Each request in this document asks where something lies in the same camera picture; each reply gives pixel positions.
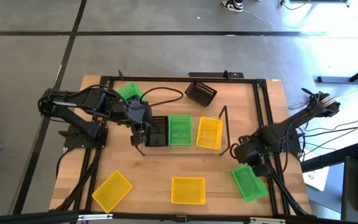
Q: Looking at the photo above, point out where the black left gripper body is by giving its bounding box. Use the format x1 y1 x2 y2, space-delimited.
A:
122 96 152 133

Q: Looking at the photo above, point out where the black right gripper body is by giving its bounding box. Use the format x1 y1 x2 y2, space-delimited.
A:
233 136 269 166

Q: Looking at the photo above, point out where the black plastic slotted basket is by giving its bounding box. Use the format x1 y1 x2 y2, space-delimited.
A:
144 115 170 147
184 80 218 108

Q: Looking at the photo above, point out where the green plastic slotted basket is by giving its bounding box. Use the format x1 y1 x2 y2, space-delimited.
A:
168 114 193 146
231 164 269 203
116 82 147 103

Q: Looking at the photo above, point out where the yellow plastic slotted basket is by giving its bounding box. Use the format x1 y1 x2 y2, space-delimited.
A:
196 116 224 151
91 170 133 214
170 176 206 205

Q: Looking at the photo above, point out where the white paper sheet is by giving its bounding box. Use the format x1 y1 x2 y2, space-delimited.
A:
301 166 331 191

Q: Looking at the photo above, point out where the black diagonal desk bar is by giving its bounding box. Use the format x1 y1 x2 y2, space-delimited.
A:
301 142 358 174

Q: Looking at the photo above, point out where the black desk foot bar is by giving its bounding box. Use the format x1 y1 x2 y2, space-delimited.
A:
317 58 358 84

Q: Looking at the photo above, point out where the person's shoe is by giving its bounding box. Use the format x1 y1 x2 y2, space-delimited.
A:
219 0 244 13

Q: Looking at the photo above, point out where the clear shelf with wire legs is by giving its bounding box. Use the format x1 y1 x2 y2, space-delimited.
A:
134 105 232 157

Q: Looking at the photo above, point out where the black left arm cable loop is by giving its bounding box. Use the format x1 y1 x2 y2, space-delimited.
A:
140 86 185 108

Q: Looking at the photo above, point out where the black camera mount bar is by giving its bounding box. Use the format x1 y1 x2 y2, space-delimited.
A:
187 70 245 79

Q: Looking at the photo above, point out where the white floor cable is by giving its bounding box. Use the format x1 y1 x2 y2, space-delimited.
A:
242 9 301 30

